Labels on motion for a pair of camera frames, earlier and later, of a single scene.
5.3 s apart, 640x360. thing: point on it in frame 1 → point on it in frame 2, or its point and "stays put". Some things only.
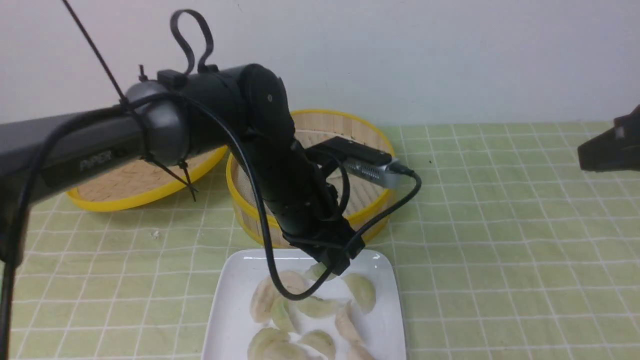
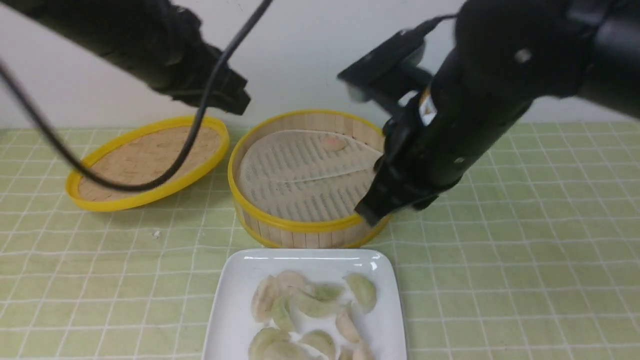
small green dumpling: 282,315 stays put
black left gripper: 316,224 → 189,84
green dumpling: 321,341 stays put
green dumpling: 273,344 stays put
